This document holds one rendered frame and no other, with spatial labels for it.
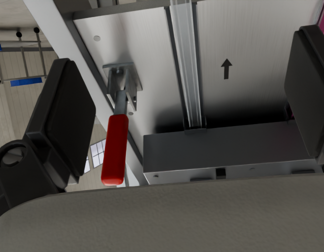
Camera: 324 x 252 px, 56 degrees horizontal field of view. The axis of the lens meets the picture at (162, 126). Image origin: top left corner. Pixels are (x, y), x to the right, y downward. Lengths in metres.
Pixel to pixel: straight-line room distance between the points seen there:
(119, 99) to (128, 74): 0.02
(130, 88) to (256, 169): 0.16
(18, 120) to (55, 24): 9.60
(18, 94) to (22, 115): 0.64
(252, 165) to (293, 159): 0.04
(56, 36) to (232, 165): 0.20
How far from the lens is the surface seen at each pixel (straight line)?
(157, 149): 0.34
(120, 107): 0.26
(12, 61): 9.92
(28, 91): 10.10
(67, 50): 0.25
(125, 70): 0.27
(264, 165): 0.33
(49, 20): 0.23
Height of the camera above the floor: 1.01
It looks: 11 degrees up
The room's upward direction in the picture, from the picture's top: 173 degrees clockwise
